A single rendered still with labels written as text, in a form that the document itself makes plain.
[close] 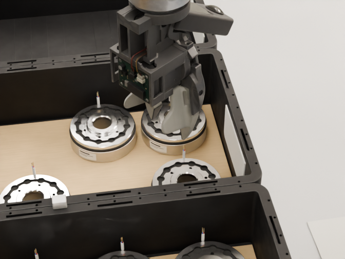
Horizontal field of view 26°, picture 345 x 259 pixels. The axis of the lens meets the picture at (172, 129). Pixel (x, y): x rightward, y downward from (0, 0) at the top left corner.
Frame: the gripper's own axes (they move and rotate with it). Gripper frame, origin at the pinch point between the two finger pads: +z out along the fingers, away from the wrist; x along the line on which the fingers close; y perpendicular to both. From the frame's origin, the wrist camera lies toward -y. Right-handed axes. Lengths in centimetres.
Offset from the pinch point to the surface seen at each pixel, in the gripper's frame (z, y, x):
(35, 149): 14.8, 8.4, -21.7
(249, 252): 14.6, 0.7, 15.3
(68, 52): 15.1, -11.6, -37.6
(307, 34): 28, -62, -19
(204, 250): 11.4, 6.5, 12.2
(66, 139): 14.8, 3.5, -19.9
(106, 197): 4.7, 13.0, 0.8
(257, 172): 4.7, -3.9, 12.0
